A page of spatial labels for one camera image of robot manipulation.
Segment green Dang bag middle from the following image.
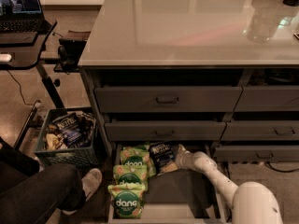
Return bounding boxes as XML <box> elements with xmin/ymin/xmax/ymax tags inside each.
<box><xmin>113</xmin><ymin>165</ymin><xmax>148</xmax><ymax>189</ymax></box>

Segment bottom right drawer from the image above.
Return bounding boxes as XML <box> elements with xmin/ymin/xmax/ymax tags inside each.
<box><xmin>213</xmin><ymin>145</ymin><xmax>299</xmax><ymax>162</ymax></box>

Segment black laptop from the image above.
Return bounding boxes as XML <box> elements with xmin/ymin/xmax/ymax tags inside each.
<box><xmin>0</xmin><ymin>0</ymin><xmax>44</xmax><ymax>33</ymax></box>

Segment yellow snack bag in crate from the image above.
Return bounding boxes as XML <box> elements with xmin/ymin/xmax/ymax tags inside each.
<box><xmin>46</xmin><ymin>133</ymin><xmax>66</xmax><ymax>150</ymax></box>

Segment green Dang bag back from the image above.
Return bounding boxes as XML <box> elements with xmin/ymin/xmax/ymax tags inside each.
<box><xmin>121</xmin><ymin>144</ymin><xmax>156</xmax><ymax>177</ymax></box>

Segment white shoe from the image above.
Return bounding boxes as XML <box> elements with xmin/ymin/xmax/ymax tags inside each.
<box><xmin>63</xmin><ymin>168</ymin><xmax>103</xmax><ymax>216</ymax></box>

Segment person leg dark trousers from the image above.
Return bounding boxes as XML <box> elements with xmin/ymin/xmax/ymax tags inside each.
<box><xmin>0</xmin><ymin>140</ymin><xmax>86</xmax><ymax>224</ymax></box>

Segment middle right drawer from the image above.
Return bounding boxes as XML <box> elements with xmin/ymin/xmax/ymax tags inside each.
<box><xmin>221</xmin><ymin>120</ymin><xmax>299</xmax><ymax>141</ymax></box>

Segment blue Kettle bag in crate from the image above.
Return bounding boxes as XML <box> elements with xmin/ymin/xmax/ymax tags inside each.
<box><xmin>51</xmin><ymin>113</ymin><xmax>83</xmax><ymax>147</ymax></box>

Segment grey drawer cabinet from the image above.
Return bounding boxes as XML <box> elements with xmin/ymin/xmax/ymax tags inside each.
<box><xmin>78</xmin><ymin>0</ymin><xmax>299</xmax><ymax>224</ymax></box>

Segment green dang bag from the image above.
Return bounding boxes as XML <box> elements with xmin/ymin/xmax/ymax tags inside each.
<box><xmin>107</xmin><ymin>183</ymin><xmax>145</xmax><ymax>218</ymax></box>
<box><xmin>113</xmin><ymin>165</ymin><xmax>148</xmax><ymax>189</ymax></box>
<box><xmin>121</xmin><ymin>144</ymin><xmax>156</xmax><ymax>177</ymax></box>

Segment top left drawer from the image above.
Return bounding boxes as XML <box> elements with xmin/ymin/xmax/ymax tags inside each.
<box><xmin>94</xmin><ymin>86</ymin><xmax>242</xmax><ymax>113</ymax></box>

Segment black power cable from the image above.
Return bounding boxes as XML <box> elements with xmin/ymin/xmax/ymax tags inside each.
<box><xmin>264</xmin><ymin>161</ymin><xmax>299</xmax><ymax>174</ymax></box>

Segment green Dang bag front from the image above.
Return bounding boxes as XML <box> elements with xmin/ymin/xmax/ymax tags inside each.
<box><xmin>107</xmin><ymin>183</ymin><xmax>145</xmax><ymax>218</ymax></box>

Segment top right drawer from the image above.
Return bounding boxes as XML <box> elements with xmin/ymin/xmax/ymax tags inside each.
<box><xmin>235</xmin><ymin>86</ymin><xmax>299</xmax><ymax>112</ymax></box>

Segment white object on desk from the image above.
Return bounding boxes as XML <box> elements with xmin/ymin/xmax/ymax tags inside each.
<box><xmin>0</xmin><ymin>54</ymin><xmax>12</xmax><ymax>63</ymax></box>

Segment thin black desk cable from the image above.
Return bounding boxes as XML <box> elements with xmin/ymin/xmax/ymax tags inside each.
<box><xmin>7</xmin><ymin>69</ymin><xmax>36</xmax><ymax>106</ymax></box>

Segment black stool with device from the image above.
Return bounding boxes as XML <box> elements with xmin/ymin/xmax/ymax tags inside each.
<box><xmin>54</xmin><ymin>30</ymin><xmax>91</xmax><ymax>73</ymax></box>

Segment open bottom left drawer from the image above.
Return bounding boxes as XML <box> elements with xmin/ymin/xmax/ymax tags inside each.
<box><xmin>108</xmin><ymin>170</ymin><xmax>226</xmax><ymax>224</ymax></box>

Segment blue Kettle chip bag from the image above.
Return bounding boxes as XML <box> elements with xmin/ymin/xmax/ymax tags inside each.
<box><xmin>149</xmin><ymin>144</ymin><xmax>178</xmax><ymax>175</ymax></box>

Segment middle left drawer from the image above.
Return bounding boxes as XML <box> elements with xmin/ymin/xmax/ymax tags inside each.
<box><xmin>105</xmin><ymin>119</ymin><xmax>226</xmax><ymax>141</ymax></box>

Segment green plastic crate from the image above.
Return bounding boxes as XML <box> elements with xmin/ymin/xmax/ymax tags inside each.
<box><xmin>34</xmin><ymin>107</ymin><xmax>98</xmax><ymax>168</ymax></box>

